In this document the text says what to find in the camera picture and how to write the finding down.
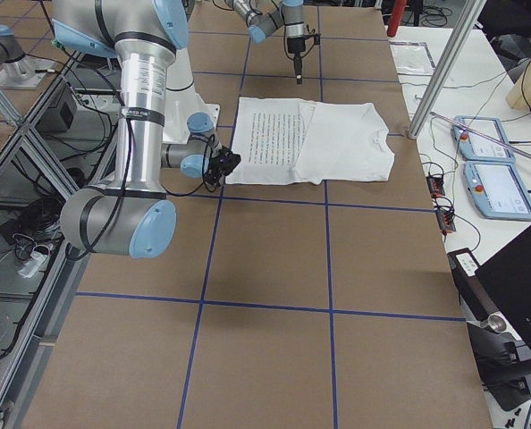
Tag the orange circuit board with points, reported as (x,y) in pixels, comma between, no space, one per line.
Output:
(445,219)
(435,184)

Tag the lower blue teach pendant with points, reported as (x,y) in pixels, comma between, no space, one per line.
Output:
(497,191)

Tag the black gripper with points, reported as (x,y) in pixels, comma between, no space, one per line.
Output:
(226,162)
(294,46)

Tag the white power strip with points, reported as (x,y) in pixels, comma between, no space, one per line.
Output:
(31,266)

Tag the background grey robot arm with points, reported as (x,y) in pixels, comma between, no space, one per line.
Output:
(20,71)

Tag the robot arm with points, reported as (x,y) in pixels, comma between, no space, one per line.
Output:
(286,15)
(130,213)

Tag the blue teach pendant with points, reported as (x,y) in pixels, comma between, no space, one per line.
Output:
(497,191)
(474,147)

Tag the upper orange circuit board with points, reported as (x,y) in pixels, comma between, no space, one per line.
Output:
(435,184)

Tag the lower orange circuit board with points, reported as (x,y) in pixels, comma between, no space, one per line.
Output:
(445,219)

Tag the red fire extinguisher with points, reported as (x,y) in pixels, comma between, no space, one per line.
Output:
(396,17)

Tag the aluminium frame post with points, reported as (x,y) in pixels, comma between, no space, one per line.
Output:
(456,41)

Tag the grey box under table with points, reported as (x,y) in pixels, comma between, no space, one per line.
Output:
(59,115)

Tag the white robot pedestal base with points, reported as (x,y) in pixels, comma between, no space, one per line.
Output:
(181,99)

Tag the upper blue teach pendant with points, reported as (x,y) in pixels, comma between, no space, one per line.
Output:
(474,147)

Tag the clear plastic bag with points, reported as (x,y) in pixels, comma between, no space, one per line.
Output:
(412,58)

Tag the white printed t-shirt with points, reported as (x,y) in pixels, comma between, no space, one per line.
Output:
(289,140)

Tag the black laptop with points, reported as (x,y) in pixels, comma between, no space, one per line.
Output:
(506,277)

